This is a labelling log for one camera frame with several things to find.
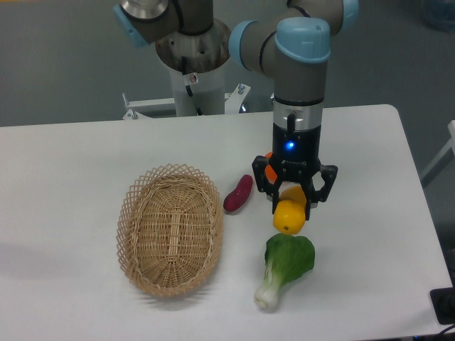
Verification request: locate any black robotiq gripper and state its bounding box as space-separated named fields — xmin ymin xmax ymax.
xmin=252 ymin=99 xmax=338 ymax=221

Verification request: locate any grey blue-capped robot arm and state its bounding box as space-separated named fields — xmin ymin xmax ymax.
xmin=113 ymin=1 xmax=359 ymax=212

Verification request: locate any yellow orange mango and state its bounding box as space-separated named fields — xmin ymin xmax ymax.
xmin=280 ymin=185 xmax=306 ymax=207

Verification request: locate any woven wicker oval basket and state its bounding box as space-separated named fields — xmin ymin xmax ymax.
xmin=117 ymin=164 xmax=223 ymax=297

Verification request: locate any orange carrot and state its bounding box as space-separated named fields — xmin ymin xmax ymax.
xmin=265 ymin=164 xmax=277 ymax=184

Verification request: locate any yellow lemon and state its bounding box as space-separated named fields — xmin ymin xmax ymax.
xmin=273 ymin=200 xmax=306 ymax=235

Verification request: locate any purple sweet potato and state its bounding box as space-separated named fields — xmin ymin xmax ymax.
xmin=223 ymin=174 xmax=253 ymax=213

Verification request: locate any green bok choy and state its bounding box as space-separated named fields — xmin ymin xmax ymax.
xmin=254 ymin=233 xmax=316 ymax=309

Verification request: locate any white furniture leg at right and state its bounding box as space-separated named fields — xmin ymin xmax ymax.
xmin=419 ymin=120 xmax=454 ymax=188

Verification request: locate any black device at table edge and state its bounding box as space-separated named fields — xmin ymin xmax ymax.
xmin=429 ymin=287 xmax=454 ymax=325

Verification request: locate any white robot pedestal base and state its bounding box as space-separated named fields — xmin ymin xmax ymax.
xmin=122 ymin=66 xmax=251 ymax=120

